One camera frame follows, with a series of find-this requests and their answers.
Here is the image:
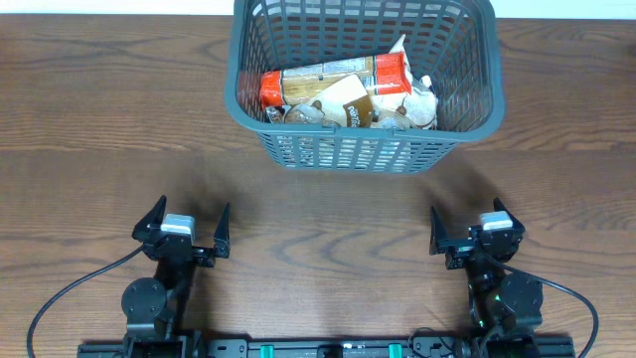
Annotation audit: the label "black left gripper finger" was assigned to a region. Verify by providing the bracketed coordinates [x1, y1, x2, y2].
[214, 203, 231, 259]
[131, 195, 167, 243]

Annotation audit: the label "beige dried mushroom pouch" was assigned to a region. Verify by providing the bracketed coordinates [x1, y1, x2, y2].
[264, 75, 374, 127]

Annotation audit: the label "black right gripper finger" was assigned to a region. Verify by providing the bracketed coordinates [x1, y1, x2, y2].
[493, 197, 526, 235]
[429, 207, 449, 256]

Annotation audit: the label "grey plastic lattice basket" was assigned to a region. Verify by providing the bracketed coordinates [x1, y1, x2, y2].
[224, 0, 505, 174]

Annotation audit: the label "beige pouch white contents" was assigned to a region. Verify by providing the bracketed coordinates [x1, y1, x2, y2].
[371, 34, 438, 130]

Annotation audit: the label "orange spaghetti package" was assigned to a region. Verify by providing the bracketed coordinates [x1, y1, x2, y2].
[259, 52, 412, 108]

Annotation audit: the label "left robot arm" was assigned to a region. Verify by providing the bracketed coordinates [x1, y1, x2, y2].
[121, 196, 231, 357]

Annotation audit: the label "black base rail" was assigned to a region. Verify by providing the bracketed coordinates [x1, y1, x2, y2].
[77, 335, 576, 358]

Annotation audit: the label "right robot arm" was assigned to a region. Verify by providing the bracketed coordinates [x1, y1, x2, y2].
[429, 198, 544, 357]

